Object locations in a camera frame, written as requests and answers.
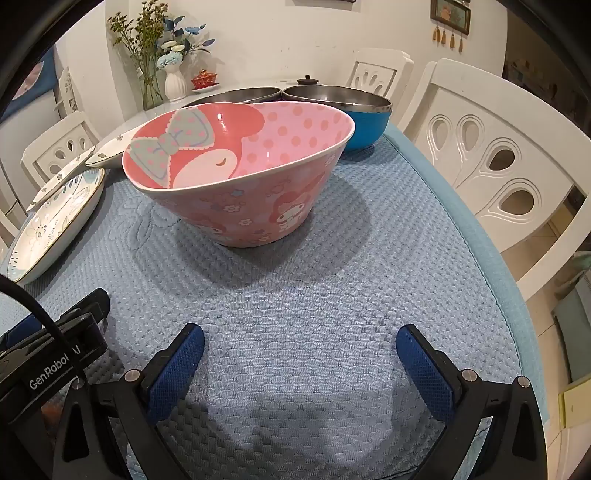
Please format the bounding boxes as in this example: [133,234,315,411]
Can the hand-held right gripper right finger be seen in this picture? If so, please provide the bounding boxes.
[396,324,555,480]

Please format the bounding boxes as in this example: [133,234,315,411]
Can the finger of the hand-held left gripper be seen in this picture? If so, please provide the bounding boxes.
[0,288,110,363]

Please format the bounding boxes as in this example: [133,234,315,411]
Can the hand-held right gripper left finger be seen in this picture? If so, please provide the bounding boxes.
[51,323,205,480]

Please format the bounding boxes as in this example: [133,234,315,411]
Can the round gold-rimmed plate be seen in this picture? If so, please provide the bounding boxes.
[8,167,106,284]

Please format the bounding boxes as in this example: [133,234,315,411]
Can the pink cartoon bowl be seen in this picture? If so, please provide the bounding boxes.
[122,102,356,248]

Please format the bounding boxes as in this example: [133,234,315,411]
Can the blue steel bowl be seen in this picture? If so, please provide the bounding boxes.
[283,85,393,152]

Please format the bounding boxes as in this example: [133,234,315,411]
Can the red steel bowl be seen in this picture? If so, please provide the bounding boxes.
[187,87,282,109]

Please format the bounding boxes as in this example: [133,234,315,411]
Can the light blue textured mat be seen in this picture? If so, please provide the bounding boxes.
[0,124,543,480]

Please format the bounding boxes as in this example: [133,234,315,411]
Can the pale green box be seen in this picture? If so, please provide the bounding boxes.
[551,272,591,384]

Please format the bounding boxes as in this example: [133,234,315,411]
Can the yellow board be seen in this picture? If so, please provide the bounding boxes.
[558,376,591,423]

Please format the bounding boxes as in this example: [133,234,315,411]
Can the glass vase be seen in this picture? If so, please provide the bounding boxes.
[137,68,165,112]

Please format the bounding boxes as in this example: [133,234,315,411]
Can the blue and pink cloth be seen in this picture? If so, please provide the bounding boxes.
[8,46,63,123]

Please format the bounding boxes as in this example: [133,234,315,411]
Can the red lidded cup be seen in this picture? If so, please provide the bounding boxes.
[191,69,219,91]

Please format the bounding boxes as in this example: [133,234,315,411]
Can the hanging wooden tassels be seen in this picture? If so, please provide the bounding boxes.
[431,25,465,51]

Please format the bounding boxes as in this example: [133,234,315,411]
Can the small framed picture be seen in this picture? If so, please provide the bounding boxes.
[430,0,472,36]

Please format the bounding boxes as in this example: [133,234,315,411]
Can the black cable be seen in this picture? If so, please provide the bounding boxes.
[0,276,86,386]

